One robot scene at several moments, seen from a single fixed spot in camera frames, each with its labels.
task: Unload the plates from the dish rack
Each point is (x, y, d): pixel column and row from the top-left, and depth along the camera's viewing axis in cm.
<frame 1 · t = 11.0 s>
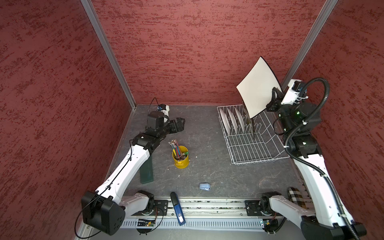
left hand: (177, 124, 78), fingers open
right hand: (270, 90, 61), fingers closed
yellow pencil cup: (182, 161, 81), point 11 cm above the table
light blue eraser: (206, 186, 80), point 4 cm above the table
coloured pencils bundle: (176, 148, 81), point 15 cm above the table

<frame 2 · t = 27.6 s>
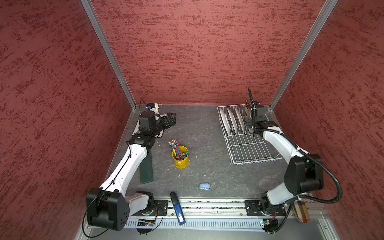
left hand: (170, 119, 80), fingers open
right hand: (253, 120, 89), fingers closed
the named things where they were.

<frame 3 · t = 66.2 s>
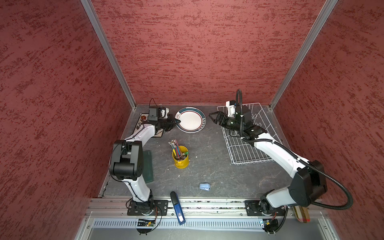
left hand: (181, 123, 92), fingers closed
right hand: (211, 119, 79), fingers open
white round plate: (192, 119, 96), point 14 cm above the table
the other named things where they were.

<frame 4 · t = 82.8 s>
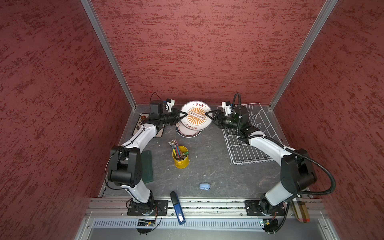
left hand: (187, 116, 84), fingers closed
right hand: (206, 119, 80), fingers open
white round plate 2: (196, 118, 85), point 24 cm above the table
